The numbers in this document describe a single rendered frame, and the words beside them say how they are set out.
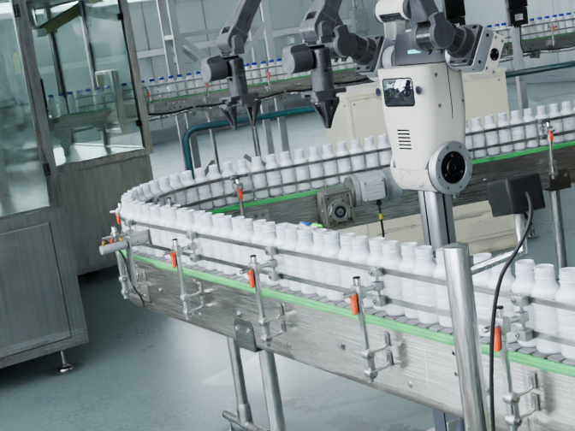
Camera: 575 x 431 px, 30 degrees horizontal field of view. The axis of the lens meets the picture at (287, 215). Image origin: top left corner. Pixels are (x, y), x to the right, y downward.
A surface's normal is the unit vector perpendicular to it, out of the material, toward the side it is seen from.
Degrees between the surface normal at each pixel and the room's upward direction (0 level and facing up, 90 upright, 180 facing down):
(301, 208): 90
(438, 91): 90
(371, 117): 90
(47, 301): 90
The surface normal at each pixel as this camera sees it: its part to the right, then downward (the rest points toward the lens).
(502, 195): -0.97, 0.18
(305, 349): -0.84, 0.22
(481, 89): 0.25, 0.14
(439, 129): 0.55, 0.25
